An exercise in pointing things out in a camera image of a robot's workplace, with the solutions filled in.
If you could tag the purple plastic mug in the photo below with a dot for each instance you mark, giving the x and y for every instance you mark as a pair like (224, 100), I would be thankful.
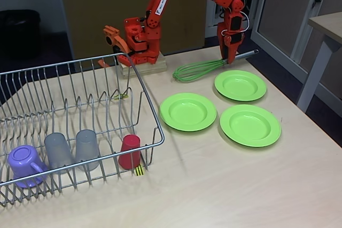
(22, 158)

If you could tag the wooden base block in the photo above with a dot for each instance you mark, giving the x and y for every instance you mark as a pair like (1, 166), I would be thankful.
(157, 67)

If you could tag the white cabinet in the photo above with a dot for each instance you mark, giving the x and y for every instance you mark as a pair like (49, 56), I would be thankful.
(283, 11)

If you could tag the green plastic plate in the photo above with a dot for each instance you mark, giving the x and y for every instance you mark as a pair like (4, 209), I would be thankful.
(187, 108)
(249, 126)
(237, 85)

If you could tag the grey translucent plastic cup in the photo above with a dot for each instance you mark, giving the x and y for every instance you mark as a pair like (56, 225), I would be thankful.
(86, 145)
(57, 150)

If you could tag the red orange robot arm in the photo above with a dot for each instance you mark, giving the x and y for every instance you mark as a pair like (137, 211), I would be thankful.
(149, 38)

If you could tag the brown pin board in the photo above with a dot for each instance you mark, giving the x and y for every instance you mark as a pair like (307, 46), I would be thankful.
(80, 11)

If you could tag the red plastic cup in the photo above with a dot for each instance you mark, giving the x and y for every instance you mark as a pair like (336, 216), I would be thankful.
(129, 150)

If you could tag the orange table clamp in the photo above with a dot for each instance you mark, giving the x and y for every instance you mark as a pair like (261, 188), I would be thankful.
(110, 38)

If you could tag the beige side table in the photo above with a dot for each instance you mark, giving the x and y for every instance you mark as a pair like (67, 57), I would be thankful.
(328, 22)

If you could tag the yellow black striped tape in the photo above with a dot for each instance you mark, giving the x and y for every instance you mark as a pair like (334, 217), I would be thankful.
(121, 96)
(139, 172)

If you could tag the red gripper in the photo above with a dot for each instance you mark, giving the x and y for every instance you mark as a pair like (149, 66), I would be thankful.
(231, 40)

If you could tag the black cabinet lock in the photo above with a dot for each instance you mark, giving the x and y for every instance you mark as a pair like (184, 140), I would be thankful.
(317, 0)

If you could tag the black trash bin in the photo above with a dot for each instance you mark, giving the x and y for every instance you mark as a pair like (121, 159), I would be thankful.
(18, 33)

